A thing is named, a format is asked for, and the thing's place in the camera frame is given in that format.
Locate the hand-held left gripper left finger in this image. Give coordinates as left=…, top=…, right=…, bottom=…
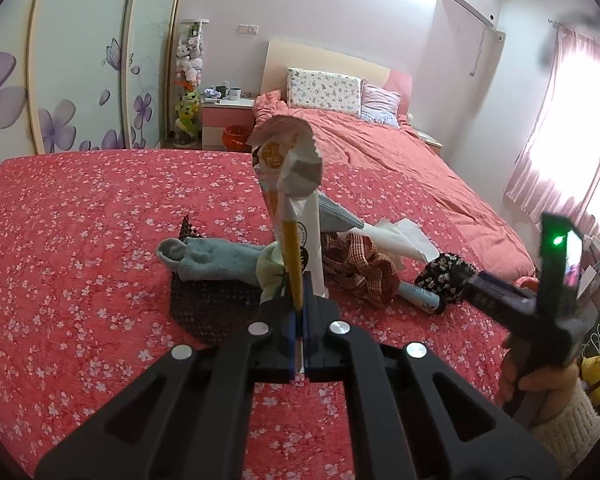
left=34, top=272, right=306, bottom=480

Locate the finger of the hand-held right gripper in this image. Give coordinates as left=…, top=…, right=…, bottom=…
left=464, top=269, right=540, bottom=318

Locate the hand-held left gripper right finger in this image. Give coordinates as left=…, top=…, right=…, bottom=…
left=304, top=272, right=566, bottom=480

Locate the black floral scrunchie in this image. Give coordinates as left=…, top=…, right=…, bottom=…
left=414, top=252, right=481, bottom=306

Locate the brown checked scrunchie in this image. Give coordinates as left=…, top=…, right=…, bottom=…
left=322, top=232, right=406, bottom=307

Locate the white orange paper wrapper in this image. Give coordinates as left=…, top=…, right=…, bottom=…
left=247, top=115, right=329, bottom=311

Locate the white tissue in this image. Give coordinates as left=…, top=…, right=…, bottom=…
left=361, top=217, right=439, bottom=264

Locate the person's right forearm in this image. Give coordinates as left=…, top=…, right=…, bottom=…
left=527, top=390, right=600, bottom=457

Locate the person's right hand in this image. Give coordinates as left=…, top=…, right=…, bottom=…
left=497, top=340, right=581, bottom=427

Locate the pale green cloth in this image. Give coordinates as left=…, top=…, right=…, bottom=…
left=256, top=246, right=287, bottom=305

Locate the light blue tube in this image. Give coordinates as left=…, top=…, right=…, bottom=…
left=397, top=281, right=441, bottom=315

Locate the yellow bag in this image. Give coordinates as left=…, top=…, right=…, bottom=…
left=580, top=350, right=600, bottom=397

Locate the black mesh mat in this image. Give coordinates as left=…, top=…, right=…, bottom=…
left=170, top=215, right=264, bottom=346

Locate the blue-grey sock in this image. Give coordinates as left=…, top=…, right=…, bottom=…
left=156, top=237, right=276, bottom=286

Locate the bed with pink duvet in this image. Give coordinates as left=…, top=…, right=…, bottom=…
left=252, top=90, right=537, bottom=281

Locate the wooden nightstand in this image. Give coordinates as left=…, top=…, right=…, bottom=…
left=414, top=129, right=444, bottom=157

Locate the pink curtain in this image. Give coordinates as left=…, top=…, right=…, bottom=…
left=503, top=24, right=600, bottom=241

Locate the small orange basket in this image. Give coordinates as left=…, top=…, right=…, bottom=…
left=222, top=125, right=255, bottom=153

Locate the pink white nightstand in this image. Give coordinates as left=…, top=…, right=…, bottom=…
left=201, top=95, right=257, bottom=151

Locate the pink striped pillow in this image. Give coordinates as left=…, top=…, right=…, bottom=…
left=360, top=80, right=404, bottom=128

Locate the red floral cloth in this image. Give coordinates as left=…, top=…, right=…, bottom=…
left=0, top=147, right=536, bottom=480

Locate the white floral pillow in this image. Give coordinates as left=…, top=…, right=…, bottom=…
left=286, top=67, right=364, bottom=116

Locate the air conditioner pipe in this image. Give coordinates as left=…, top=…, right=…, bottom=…
left=469, top=25, right=487, bottom=79

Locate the clear tube of plush toys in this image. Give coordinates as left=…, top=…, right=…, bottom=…
left=172, top=19, right=211, bottom=149

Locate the beige pink headboard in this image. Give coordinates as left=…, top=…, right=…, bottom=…
left=260, top=37, right=414, bottom=116

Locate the white air conditioner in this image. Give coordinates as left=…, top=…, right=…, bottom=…
left=439, top=0, right=504, bottom=29

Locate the wardrobe with purple flower doors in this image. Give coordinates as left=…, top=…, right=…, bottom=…
left=0, top=0, right=190, bottom=177

